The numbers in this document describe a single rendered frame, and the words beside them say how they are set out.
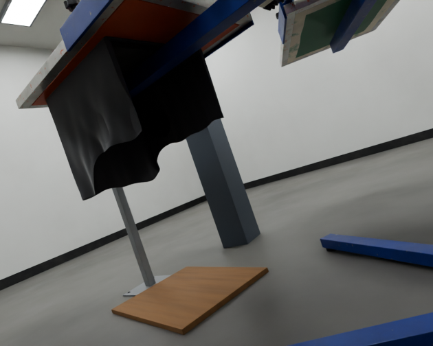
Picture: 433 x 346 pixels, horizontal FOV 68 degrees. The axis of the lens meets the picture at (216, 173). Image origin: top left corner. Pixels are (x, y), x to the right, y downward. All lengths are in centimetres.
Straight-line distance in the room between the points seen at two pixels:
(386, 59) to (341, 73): 55
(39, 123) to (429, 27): 500
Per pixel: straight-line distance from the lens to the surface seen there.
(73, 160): 136
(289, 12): 143
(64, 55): 115
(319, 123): 496
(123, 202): 175
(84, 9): 102
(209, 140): 189
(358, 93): 478
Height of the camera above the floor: 46
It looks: level
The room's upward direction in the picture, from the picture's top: 19 degrees counter-clockwise
